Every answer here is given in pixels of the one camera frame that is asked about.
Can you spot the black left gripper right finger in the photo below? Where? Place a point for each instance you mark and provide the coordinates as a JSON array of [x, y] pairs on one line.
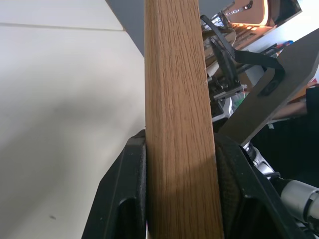
[[249, 211]]

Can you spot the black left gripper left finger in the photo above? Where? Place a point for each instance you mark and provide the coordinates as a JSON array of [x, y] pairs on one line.
[[124, 189]]

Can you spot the oak wooden plank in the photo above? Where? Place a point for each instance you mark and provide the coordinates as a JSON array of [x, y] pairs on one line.
[[174, 112]]

